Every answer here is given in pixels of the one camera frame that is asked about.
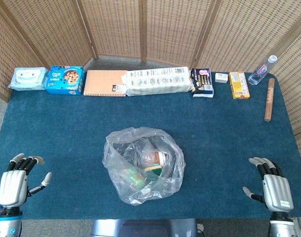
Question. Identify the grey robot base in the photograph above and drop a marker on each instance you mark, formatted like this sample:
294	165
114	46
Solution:
145	228

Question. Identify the yellow cardboard box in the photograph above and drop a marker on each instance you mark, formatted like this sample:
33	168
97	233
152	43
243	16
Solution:
238	85

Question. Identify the blue cookie box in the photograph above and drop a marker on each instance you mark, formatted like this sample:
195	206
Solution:
64	80

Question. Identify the small white box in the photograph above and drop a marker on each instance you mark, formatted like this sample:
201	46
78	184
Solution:
221	77

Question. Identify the blue carpet table cover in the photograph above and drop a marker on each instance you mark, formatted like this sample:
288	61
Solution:
66	128

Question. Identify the pale blue wet wipes pack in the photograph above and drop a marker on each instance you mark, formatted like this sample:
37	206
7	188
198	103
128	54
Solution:
27	78

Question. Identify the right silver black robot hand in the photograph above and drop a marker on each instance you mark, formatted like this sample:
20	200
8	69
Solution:
276	190

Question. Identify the orange spiral notebook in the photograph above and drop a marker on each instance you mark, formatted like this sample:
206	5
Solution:
101	82

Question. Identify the long white tissue pack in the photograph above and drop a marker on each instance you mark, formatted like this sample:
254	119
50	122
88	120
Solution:
160	81

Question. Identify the clear plastic water bottle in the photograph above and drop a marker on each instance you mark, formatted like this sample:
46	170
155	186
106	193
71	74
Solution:
260	71

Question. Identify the brown wooden stick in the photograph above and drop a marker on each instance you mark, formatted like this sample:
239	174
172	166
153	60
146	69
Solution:
269	98

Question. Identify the clear plastic bag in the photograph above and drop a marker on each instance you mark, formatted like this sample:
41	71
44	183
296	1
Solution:
121	153

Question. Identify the green matryoshka doll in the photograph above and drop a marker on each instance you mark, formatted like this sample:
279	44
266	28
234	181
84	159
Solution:
135	177

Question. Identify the green yellow scouring sponge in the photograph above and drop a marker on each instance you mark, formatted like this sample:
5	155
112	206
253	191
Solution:
153	170

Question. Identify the wicker folding screen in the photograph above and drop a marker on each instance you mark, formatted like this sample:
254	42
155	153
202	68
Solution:
116	27

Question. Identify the dark pen refill package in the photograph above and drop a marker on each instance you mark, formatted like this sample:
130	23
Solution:
202	82

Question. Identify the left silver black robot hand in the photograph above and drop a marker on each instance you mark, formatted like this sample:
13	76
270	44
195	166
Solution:
12	187

